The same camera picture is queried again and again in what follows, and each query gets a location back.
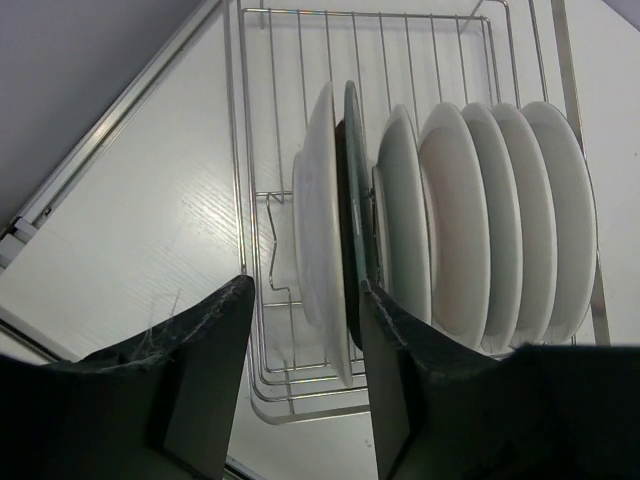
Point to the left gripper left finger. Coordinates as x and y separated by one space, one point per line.
159 405

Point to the teal green plate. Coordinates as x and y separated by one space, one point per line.
356 225

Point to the white plate in rack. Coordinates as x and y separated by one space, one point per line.
402 219

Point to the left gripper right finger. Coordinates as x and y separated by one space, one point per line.
440 410

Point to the wire dish rack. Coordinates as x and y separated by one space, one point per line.
414 53

